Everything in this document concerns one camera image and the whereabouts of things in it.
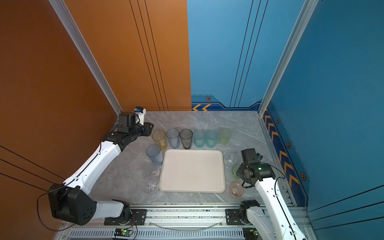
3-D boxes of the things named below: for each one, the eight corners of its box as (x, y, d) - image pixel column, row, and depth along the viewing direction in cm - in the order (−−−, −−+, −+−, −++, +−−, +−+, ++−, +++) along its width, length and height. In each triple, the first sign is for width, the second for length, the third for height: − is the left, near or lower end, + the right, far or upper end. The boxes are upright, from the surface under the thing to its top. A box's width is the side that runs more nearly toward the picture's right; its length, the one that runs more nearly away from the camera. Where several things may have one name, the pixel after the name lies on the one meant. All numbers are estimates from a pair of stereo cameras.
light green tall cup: (218, 145, 103) (219, 137, 95) (217, 137, 107) (218, 129, 100) (229, 145, 103) (231, 137, 95) (228, 137, 107) (230, 129, 100)
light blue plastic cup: (150, 165, 92) (144, 155, 83) (152, 154, 97) (147, 144, 88) (162, 165, 92) (158, 155, 83) (164, 154, 97) (160, 144, 88)
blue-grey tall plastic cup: (169, 149, 101) (165, 137, 90) (170, 140, 105) (167, 128, 94) (180, 149, 101) (178, 137, 90) (181, 140, 105) (179, 128, 94)
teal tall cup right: (205, 148, 102) (206, 139, 93) (205, 139, 106) (206, 130, 98) (217, 148, 102) (219, 139, 93) (216, 139, 106) (218, 130, 98)
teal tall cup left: (193, 148, 102) (193, 139, 93) (194, 139, 106) (193, 130, 98) (204, 148, 102) (205, 139, 93) (204, 139, 106) (205, 130, 98)
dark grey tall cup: (181, 149, 101) (179, 137, 89) (182, 141, 105) (180, 128, 94) (192, 149, 101) (191, 137, 89) (192, 141, 105) (192, 128, 94)
